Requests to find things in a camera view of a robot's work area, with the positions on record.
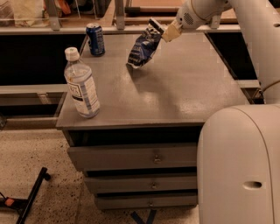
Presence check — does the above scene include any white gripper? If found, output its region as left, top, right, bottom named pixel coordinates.
left=162, top=0, right=210, bottom=42

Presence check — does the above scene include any blue pepsi can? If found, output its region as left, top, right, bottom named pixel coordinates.
left=86, top=23, right=105, bottom=56

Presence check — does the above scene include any black cable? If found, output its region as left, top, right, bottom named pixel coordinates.
left=261, top=79, right=280, bottom=94

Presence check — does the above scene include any middle grey drawer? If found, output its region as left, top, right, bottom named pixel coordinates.
left=85, top=173, right=197, bottom=194

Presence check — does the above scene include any grey drawer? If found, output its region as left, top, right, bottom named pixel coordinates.
left=85, top=173, right=197, bottom=194
left=94, top=193, right=198, bottom=210
left=67, top=143, right=197, bottom=172

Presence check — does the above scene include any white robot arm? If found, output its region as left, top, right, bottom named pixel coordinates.
left=164, top=0, right=280, bottom=224

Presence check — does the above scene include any blue chip bag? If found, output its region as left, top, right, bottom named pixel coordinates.
left=127, top=17, right=165, bottom=69

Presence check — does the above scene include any grey drawer cabinet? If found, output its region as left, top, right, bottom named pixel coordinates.
left=57, top=33, right=247, bottom=198

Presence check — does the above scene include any black stand leg left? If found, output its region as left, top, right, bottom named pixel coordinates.
left=0, top=166, right=52, bottom=224

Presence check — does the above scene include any top grey drawer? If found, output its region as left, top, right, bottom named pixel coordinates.
left=67, top=143, right=197, bottom=172

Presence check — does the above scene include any bottom grey drawer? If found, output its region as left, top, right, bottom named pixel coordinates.
left=94, top=193, right=198, bottom=210

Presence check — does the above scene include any clear plastic water bottle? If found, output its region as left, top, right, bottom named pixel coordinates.
left=64, top=47, right=100, bottom=118

